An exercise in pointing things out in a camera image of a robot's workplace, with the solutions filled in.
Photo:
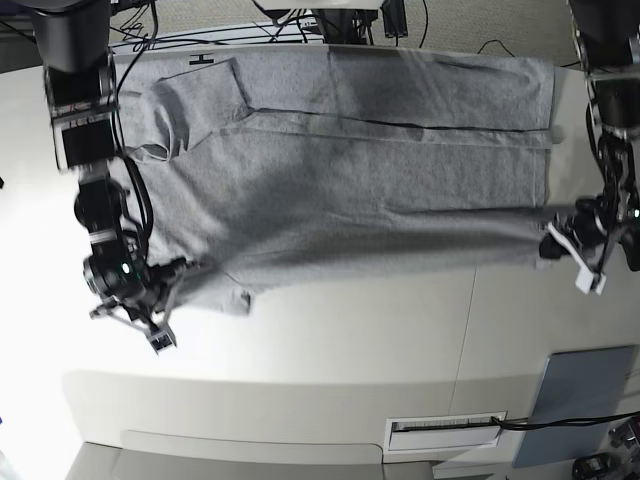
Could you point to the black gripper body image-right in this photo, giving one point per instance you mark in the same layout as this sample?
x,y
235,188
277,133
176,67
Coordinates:
x,y
595,217

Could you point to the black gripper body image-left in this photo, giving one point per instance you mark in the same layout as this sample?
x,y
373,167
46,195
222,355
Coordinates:
x,y
128,283

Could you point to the grey T-shirt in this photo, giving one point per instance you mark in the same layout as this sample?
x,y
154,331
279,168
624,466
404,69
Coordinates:
x,y
278,167

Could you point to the black computer mouse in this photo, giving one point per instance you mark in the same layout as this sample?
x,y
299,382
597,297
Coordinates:
x,y
630,243

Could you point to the grey laptop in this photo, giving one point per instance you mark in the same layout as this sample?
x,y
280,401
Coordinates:
x,y
575,384

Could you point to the black device bottom right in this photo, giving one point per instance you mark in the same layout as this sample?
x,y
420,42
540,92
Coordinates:
x,y
601,466

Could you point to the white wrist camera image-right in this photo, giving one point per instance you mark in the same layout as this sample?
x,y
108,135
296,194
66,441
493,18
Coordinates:
x,y
589,282

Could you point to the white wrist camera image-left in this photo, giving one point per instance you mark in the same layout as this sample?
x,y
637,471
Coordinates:
x,y
161,339

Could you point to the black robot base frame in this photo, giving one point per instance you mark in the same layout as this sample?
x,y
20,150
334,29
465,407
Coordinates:
x,y
329,22

